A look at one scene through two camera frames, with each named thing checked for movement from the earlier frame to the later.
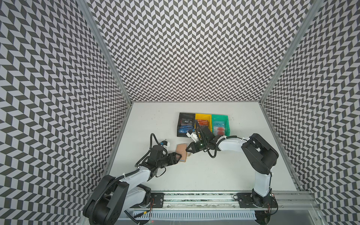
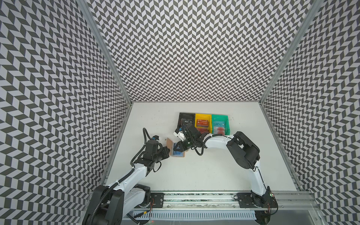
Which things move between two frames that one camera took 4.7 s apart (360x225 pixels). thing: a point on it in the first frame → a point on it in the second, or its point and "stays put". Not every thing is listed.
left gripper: x=172 y=156 → x=166 y=151
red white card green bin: x=219 y=131 stays put
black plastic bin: x=186 y=122 stays put
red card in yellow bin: x=203 y=122 stays put
